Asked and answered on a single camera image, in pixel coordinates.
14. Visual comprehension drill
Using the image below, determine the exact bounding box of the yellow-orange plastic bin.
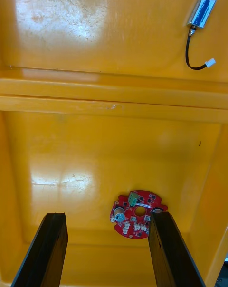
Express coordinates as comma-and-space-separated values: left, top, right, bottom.
0, 0, 228, 110
0, 96, 228, 287

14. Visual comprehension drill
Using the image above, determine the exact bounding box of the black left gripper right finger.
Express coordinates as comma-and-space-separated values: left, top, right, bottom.
148, 211, 207, 287

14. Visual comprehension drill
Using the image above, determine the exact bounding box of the round red circuit board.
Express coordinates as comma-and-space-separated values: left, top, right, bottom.
109, 190, 169, 239

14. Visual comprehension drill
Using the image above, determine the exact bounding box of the blue label metal solenoid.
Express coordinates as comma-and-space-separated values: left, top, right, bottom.
184, 0, 218, 71

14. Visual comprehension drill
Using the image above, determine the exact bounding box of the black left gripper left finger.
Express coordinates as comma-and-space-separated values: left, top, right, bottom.
10, 212, 69, 287

